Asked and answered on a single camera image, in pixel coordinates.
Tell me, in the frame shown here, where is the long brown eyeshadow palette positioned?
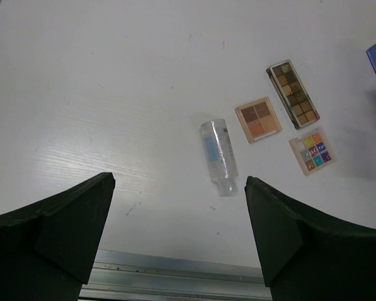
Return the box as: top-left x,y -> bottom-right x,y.
266,60 -> 320,130

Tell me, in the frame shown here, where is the colourful glitter eyeshadow palette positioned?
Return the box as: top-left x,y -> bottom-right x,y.
289,127 -> 337,176

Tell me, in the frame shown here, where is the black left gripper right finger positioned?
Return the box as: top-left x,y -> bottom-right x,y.
245,177 -> 376,300

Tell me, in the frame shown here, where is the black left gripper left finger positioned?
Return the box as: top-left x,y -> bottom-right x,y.
0,172 -> 115,300

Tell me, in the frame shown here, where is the clear plastic bottle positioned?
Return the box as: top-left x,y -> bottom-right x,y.
201,119 -> 238,196

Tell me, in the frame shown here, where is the pink four-pan eyeshadow palette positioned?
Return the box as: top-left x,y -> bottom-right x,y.
234,97 -> 283,144

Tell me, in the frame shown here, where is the aluminium frame rail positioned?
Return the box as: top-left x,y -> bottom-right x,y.
79,250 -> 272,300

